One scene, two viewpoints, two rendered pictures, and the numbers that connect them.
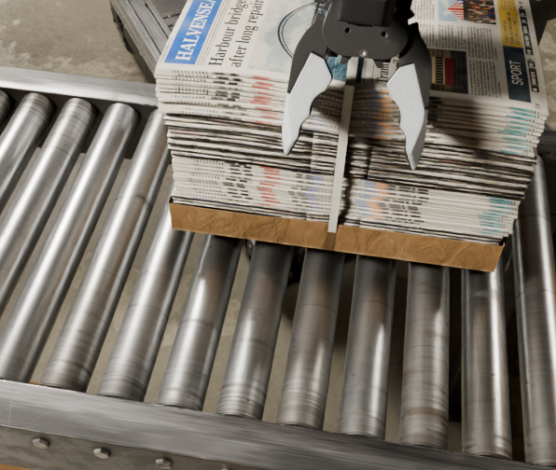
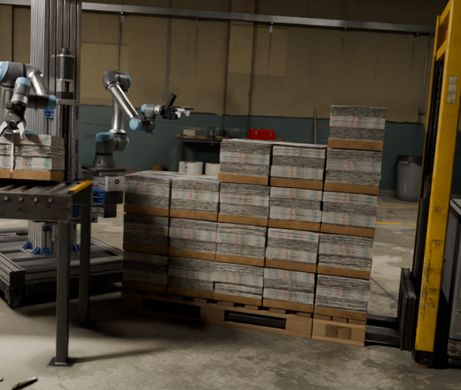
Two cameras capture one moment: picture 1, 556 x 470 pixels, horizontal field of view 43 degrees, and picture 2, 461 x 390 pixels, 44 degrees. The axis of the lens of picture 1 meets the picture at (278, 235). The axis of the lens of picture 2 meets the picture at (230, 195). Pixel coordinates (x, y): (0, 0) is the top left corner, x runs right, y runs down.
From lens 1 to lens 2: 2.51 m
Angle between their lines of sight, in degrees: 45
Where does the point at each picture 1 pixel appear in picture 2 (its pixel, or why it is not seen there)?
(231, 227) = not seen: outside the picture
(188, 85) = not seen: outside the picture
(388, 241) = (25, 173)
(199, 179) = not seen: outside the picture
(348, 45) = (10, 119)
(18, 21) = not seen: outside the picture
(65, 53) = not seen: outside the picture
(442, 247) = (37, 173)
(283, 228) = not seen: outside the picture
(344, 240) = (14, 174)
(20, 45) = not seen: outside the picture
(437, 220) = (35, 166)
